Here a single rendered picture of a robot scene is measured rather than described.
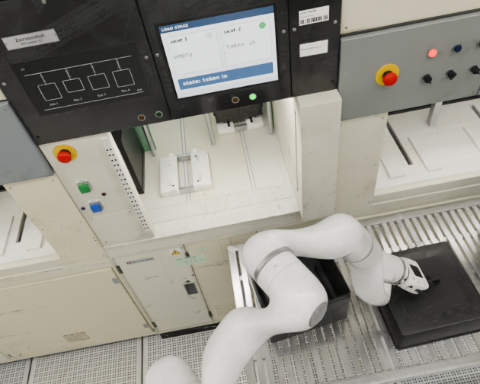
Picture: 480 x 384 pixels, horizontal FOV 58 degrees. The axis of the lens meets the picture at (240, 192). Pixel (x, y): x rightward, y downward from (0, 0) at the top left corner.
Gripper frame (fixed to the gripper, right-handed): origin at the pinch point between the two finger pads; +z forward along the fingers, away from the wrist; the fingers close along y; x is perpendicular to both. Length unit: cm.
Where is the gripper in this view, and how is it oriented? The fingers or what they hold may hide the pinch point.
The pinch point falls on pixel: (424, 281)
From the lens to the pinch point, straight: 152.5
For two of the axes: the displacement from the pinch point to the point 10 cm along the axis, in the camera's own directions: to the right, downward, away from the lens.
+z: 7.8, 3.1, 5.5
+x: -6.0, 6.1, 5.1
